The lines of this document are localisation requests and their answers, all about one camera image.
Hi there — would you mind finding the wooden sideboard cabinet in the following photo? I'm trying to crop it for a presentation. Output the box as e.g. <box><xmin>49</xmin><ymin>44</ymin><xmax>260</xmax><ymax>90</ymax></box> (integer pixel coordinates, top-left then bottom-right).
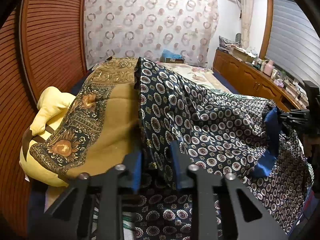
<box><xmin>213</xmin><ymin>49</ymin><xmax>309</xmax><ymax>110</ymax></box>

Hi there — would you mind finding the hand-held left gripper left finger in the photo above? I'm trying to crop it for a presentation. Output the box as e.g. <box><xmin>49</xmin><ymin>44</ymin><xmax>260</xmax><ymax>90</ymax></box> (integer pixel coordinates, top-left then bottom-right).
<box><xmin>32</xmin><ymin>151</ymin><xmax>143</xmax><ymax>240</ymax></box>

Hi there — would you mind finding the pink thermos jug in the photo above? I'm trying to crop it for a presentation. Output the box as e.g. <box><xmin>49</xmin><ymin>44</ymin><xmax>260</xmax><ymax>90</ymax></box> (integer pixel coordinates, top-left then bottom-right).
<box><xmin>264</xmin><ymin>59</ymin><xmax>274</xmax><ymax>77</ymax></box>

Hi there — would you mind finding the floral bed quilt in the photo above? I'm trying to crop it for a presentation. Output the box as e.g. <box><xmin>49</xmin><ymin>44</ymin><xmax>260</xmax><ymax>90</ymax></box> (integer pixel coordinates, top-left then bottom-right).
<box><xmin>160</xmin><ymin>61</ymin><xmax>233</xmax><ymax>94</ymax></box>

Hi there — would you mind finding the small cardboard box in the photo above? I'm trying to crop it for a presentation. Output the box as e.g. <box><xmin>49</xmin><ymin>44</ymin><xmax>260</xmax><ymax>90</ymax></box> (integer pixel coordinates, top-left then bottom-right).
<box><xmin>162</xmin><ymin>57</ymin><xmax>184</xmax><ymax>64</ymax></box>

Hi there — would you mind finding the yellow plush toy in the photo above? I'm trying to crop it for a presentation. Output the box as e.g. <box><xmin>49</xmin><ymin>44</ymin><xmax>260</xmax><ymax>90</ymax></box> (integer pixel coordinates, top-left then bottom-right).
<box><xmin>19</xmin><ymin>86</ymin><xmax>77</xmax><ymax>188</ymax></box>

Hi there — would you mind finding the tied floral window curtain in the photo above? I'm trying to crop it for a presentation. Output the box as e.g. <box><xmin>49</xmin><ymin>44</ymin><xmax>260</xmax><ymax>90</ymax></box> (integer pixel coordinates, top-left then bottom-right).
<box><xmin>240</xmin><ymin>0</ymin><xmax>252</xmax><ymax>48</ymax></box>

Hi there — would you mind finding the circle patterned sheer curtain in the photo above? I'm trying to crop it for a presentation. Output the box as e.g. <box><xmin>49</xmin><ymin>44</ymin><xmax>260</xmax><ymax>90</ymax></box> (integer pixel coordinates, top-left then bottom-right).
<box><xmin>84</xmin><ymin>0</ymin><xmax>220</xmax><ymax>68</ymax></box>

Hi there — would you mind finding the grey window blind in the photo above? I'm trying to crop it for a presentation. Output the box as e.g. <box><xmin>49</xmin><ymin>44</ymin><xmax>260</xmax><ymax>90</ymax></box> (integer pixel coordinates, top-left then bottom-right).
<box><xmin>265</xmin><ymin>0</ymin><xmax>318</xmax><ymax>80</ymax></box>

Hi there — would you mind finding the gold patterned blanket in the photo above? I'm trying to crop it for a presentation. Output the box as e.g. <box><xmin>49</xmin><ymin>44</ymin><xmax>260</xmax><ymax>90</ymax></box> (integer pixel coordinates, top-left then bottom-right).
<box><xmin>29</xmin><ymin>57</ymin><xmax>150</xmax><ymax>180</ymax></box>

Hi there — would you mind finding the open cardboard box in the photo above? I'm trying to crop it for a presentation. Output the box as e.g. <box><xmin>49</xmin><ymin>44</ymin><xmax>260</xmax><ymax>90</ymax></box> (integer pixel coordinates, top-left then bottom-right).
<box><xmin>232</xmin><ymin>47</ymin><xmax>257</xmax><ymax>62</ymax></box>

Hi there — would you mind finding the wooden louvered wardrobe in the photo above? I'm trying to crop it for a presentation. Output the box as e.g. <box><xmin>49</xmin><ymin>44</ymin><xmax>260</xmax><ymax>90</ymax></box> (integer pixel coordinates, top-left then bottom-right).
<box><xmin>0</xmin><ymin>0</ymin><xmax>88</xmax><ymax>238</ymax></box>

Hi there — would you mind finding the palm leaf bedsheet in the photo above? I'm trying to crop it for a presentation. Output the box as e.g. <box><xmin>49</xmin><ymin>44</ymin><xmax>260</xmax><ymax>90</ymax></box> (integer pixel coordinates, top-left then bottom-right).
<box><xmin>91</xmin><ymin>87</ymin><xmax>314</xmax><ymax>240</ymax></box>

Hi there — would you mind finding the wooden window frame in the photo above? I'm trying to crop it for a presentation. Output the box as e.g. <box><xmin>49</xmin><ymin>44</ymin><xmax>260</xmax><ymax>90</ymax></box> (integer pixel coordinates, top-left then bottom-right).
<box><xmin>259</xmin><ymin>0</ymin><xmax>318</xmax><ymax>83</ymax></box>

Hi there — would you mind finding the navy blue bed mattress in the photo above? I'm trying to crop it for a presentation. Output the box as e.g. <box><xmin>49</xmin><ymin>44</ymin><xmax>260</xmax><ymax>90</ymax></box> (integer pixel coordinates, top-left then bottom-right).
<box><xmin>212</xmin><ymin>69</ymin><xmax>241</xmax><ymax>94</ymax></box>

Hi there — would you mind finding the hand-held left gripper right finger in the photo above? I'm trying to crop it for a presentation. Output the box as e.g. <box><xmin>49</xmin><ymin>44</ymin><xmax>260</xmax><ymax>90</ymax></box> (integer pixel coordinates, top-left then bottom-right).
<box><xmin>170</xmin><ymin>142</ymin><xmax>288</xmax><ymax>240</ymax></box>

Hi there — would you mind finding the folded patterned bedding stack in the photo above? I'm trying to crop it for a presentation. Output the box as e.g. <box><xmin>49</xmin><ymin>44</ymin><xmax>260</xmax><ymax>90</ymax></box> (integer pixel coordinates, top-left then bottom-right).
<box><xmin>219</xmin><ymin>35</ymin><xmax>240</xmax><ymax>53</ymax></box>

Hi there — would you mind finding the navy patterned satin garment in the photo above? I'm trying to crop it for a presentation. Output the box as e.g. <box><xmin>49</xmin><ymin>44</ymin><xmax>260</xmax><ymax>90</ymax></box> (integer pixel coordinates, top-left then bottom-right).
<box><xmin>134</xmin><ymin>57</ymin><xmax>313</xmax><ymax>240</ymax></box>

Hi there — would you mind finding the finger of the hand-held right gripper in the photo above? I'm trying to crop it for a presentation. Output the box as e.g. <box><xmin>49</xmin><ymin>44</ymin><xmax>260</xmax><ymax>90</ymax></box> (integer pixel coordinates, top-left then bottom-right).
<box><xmin>264</xmin><ymin>106</ymin><xmax>310</xmax><ymax>133</ymax></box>

